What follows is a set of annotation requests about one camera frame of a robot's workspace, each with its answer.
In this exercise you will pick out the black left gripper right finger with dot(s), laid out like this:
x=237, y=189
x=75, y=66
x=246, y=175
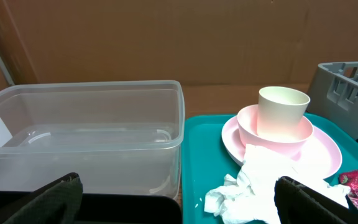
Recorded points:
x=299, y=204

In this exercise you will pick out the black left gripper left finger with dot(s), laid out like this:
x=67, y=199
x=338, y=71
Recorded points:
x=56, y=202

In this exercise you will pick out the white napkin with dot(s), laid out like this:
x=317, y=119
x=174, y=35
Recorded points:
x=250, y=196

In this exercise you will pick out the cream cup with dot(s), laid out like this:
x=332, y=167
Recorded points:
x=280, y=110

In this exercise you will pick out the pink bowl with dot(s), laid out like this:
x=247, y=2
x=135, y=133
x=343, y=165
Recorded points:
x=288, y=144

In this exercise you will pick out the pink plate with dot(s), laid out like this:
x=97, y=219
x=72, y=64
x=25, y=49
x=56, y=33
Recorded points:
x=320, y=154

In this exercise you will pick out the black tray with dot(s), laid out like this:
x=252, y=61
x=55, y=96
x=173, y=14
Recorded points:
x=105, y=208

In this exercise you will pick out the clear plastic bin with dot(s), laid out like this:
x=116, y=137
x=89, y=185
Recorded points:
x=119, y=137

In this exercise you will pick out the teal serving tray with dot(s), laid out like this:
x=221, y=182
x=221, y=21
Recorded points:
x=205, y=161

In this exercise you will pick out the grey dish rack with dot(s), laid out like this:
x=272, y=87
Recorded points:
x=334, y=95

